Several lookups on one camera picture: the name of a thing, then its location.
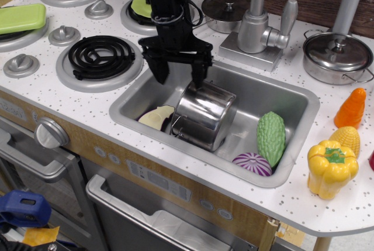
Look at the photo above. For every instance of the stainless steel pot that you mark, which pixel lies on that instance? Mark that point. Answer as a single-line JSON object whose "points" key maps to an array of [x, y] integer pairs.
{"points": [[204, 115]]}

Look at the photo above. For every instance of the lidded steel pot on counter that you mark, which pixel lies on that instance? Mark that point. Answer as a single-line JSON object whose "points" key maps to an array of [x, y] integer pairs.
{"points": [[336, 58]]}

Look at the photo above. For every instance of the silver stove knob front left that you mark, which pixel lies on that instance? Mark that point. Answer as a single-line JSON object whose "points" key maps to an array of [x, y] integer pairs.
{"points": [[21, 66]]}

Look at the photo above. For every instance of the grey oven door handle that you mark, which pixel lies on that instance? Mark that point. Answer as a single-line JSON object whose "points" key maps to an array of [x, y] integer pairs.
{"points": [[49, 165]]}

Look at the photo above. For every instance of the purple toy onion half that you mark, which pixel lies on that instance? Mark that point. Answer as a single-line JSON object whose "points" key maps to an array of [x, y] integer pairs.
{"points": [[254, 162]]}

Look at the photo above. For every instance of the grey support pole right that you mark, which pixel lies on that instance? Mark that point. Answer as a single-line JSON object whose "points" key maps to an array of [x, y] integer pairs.
{"points": [[345, 16]]}

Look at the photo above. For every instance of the grey dishwasher door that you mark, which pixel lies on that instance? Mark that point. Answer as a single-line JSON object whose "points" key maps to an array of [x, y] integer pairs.
{"points": [[140, 220]]}

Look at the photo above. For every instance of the orange toy carrot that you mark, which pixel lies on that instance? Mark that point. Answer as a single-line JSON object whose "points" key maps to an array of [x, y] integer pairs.
{"points": [[352, 110]]}

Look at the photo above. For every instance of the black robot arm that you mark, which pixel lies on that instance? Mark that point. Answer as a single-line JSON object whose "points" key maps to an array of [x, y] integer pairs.
{"points": [[165, 13]]}

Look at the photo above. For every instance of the green toy bitter melon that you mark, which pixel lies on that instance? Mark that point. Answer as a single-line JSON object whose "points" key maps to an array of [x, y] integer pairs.
{"points": [[271, 137]]}

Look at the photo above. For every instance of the lidded steel saucepan behind faucet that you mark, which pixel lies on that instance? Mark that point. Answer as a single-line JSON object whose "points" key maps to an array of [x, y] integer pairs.
{"points": [[224, 16]]}

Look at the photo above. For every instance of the silver stove knob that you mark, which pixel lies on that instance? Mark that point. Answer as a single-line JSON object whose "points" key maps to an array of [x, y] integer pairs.
{"points": [[21, 66], [98, 10], [64, 36]]}

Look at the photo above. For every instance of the grey toy sink basin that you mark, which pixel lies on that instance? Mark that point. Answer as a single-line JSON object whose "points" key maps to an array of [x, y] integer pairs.
{"points": [[257, 95]]}

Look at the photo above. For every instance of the front black coil burner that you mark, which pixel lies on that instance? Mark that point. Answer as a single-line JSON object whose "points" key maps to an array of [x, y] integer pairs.
{"points": [[99, 64]]}

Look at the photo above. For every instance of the green toy plate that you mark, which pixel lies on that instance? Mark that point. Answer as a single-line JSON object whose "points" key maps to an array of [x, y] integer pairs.
{"points": [[141, 8]]}

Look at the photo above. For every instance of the silver oven dial knob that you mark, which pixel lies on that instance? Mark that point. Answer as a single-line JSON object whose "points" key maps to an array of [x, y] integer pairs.
{"points": [[49, 134]]}

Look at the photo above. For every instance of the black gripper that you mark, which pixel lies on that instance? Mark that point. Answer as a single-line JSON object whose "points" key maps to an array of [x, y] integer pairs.
{"points": [[177, 43]]}

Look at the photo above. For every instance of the silver toy faucet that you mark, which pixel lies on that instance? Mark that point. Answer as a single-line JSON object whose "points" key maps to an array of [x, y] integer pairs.
{"points": [[256, 43]]}

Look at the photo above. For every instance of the halved toy eggplant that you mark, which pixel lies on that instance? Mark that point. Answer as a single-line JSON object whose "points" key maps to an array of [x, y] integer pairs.
{"points": [[157, 117]]}

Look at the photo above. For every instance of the green rectangular lid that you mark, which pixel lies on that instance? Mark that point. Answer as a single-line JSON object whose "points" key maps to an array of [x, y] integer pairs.
{"points": [[22, 18]]}

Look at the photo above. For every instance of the yellow toy corn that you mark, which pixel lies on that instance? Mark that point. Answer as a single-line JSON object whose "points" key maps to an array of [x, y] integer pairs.
{"points": [[348, 136]]}

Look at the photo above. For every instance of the blue clamp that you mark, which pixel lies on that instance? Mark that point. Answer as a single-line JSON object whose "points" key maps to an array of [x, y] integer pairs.
{"points": [[25, 209]]}

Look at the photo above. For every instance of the silver stove knob left middle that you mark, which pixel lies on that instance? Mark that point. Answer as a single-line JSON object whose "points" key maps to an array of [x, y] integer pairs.
{"points": [[64, 36]]}

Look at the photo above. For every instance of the silver stove knob centre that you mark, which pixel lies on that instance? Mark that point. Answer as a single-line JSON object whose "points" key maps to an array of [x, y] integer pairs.
{"points": [[98, 10]]}

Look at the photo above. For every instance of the yellow toy bell pepper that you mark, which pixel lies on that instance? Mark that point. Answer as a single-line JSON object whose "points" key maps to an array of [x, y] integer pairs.
{"points": [[331, 167]]}

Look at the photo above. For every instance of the red toy at edge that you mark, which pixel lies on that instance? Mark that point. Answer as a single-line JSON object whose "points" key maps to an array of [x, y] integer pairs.
{"points": [[371, 160]]}

